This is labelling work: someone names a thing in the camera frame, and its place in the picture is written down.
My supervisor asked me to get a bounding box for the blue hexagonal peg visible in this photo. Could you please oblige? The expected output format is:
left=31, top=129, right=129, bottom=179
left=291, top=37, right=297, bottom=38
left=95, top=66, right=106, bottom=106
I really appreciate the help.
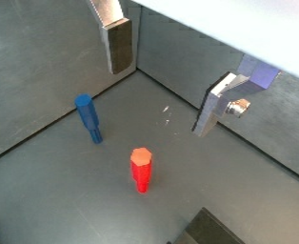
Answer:
left=74, top=93, right=102, bottom=144

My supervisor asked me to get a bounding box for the red hexagonal peg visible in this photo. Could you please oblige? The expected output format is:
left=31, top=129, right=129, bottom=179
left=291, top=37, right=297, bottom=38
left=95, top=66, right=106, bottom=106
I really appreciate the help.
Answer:
left=130, top=148, right=151, bottom=193

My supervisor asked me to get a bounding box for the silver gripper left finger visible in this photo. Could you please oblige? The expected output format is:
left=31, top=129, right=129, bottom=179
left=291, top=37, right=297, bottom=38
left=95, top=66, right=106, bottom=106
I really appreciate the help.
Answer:
left=86, top=0, right=133, bottom=74

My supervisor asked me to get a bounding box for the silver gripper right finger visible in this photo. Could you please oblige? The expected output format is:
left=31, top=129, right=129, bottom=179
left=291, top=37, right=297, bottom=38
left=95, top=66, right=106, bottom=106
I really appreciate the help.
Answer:
left=191, top=54, right=279, bottom=136

